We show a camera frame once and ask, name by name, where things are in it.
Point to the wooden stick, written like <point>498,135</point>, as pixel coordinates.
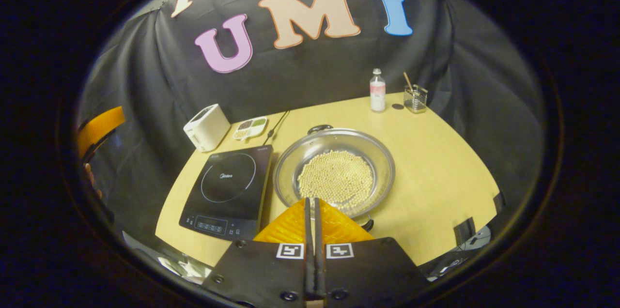
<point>408,81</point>

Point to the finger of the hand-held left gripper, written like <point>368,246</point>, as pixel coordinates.
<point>99,124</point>

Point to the small black bottle cap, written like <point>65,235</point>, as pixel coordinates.
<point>397,106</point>

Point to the white divided bean tray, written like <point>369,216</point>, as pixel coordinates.
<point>251,128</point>

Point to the black induction cooktop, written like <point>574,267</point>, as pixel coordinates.
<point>227,192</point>

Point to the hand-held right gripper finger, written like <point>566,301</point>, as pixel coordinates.
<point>308,230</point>
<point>318,230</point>

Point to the white toaster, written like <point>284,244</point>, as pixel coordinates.
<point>206,129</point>

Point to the clear glass cup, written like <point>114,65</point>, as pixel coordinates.
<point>415,100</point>

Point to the clear bottle with pink label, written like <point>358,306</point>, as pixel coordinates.
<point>378,92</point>

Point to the steel pot with beans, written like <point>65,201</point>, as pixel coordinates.
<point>334,172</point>

